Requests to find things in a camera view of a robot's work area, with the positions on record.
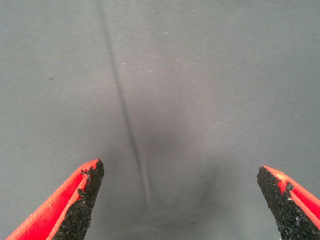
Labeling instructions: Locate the dark grey table cloth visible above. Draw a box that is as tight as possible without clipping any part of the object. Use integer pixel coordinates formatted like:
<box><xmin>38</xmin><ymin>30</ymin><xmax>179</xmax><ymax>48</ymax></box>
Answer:
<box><xmin>0</xmin><ymin>0</ymin><xmax>320</xmax><ymax>240</ymax></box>

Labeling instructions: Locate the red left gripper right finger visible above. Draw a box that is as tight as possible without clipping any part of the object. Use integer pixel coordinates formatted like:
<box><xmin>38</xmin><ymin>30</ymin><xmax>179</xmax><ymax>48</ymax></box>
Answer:
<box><xmin>255</xmin><ymin>164</ymin><xmax>320</xmax><ymax>240</ymax></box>

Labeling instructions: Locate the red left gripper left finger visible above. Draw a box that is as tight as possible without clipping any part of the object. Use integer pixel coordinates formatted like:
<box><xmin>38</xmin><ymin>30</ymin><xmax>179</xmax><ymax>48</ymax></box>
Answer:
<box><xmin>4</xmin><ymin>158</ymin><xmax>105</xmax><ymax>240</ymax></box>

